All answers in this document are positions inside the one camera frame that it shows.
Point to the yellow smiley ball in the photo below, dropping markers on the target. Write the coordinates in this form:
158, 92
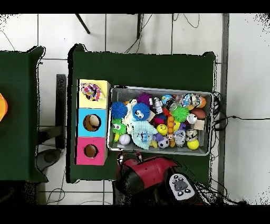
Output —
162, 129

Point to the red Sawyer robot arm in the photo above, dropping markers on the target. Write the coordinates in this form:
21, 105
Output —
156, 173

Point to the purple spiky toy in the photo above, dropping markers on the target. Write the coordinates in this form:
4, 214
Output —
144, 98

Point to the wooden box with three holes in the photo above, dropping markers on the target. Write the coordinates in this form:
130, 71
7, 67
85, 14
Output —
101, 131

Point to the black and white soccer ball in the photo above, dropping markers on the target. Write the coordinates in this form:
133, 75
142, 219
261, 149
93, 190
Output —
163, 143

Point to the green spiky ball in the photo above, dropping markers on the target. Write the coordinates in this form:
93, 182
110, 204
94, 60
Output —
180, 113

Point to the black stand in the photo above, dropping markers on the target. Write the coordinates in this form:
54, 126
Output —
61, 95

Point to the white baseball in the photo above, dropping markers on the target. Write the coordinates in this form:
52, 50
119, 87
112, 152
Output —
124, 139

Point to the polka dot cloth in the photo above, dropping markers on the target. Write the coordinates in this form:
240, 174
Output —
92, 92

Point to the black tripod leg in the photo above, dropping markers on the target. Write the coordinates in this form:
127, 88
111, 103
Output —
83, 24
139, 25

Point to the green spiky toy with eyes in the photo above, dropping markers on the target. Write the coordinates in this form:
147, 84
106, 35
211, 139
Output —
118, 126

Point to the grey round floor base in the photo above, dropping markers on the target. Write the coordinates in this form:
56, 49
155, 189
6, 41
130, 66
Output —
49, 157

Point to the green covered side table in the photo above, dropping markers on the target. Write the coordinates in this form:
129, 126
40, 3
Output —
19, 137

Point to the light blue knitted cloth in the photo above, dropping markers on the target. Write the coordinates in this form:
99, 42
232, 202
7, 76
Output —
143, 134

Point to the orange object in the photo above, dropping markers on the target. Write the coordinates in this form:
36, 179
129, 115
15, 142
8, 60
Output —
3, 107

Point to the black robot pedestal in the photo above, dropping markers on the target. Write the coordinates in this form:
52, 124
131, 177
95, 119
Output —
119, 194

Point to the silver mesh bin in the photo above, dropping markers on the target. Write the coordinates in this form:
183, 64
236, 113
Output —
179, 150

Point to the blue spiky ball with eyes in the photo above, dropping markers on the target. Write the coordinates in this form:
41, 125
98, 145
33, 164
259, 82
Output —
141, 112

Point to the dark green table cloth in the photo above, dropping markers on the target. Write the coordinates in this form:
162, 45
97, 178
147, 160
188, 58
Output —
143, 69

